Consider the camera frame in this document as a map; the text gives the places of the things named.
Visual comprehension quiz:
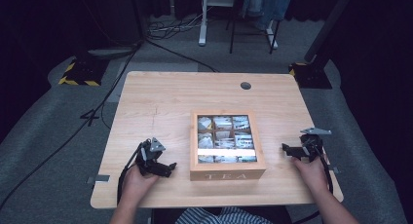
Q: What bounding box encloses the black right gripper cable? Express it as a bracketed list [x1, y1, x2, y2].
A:
[291, 151, 335, 224]

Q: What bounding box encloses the person's left hand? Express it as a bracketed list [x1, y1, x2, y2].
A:
[121, 164, 161, 204]

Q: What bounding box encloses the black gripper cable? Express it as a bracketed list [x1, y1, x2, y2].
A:
[116, 141, 144, 205]
[291, 151, 335, 224]

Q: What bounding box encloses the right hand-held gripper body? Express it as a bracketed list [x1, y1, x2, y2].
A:
[299, 127, 333, 164]

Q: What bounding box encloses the white desk leg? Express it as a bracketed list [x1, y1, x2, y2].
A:
[198, 0, 237, 48]

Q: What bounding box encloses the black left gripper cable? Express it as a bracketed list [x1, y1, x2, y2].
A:
[116, 141, 144, 205]

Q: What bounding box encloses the group of tea bags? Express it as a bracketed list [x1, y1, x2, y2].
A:
[197, 115, 258, 164]

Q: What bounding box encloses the black metal stool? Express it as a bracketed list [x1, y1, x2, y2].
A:
[226, 0, 282, 56]

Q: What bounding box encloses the blue hanging clothing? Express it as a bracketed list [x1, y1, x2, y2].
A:
[241, 0, 295, 32]

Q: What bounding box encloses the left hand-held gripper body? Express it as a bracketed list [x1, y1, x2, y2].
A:
[134, 136, 167, 177]

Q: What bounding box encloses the bundle of cables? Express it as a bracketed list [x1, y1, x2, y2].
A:
[146, 9, 213, 42]

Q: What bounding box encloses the striped shirt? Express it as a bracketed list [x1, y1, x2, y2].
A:
[174, 206, 275, 224]

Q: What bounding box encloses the black stand pole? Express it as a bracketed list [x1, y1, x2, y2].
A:
[304, 0, 357, 63]

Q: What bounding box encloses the yellow-black striped stand base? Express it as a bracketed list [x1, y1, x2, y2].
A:
[57, 56, 111, 88]
[287, 61, 333, 90]

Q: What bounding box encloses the person's right hand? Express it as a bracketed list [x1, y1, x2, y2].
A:
[292, 153, 329, 195]

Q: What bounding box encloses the long black floor cable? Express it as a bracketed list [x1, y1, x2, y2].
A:
[0, 42, 142, 212]

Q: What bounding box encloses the wooden tea box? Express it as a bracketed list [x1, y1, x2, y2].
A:
[189, 109, 268, 182]

